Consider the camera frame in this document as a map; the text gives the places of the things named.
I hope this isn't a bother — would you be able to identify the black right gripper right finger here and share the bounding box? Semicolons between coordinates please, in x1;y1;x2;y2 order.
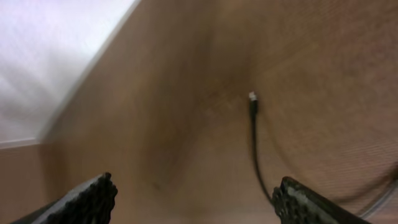
272;177;370;224

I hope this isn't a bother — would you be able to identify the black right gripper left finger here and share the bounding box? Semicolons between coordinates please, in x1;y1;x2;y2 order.
12;172;118;224

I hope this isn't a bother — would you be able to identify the black USB charging cable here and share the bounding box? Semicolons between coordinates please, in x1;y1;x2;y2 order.
248;91;398;206

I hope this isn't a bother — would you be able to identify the white power strip cord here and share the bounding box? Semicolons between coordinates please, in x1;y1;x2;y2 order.
357;180;398;219

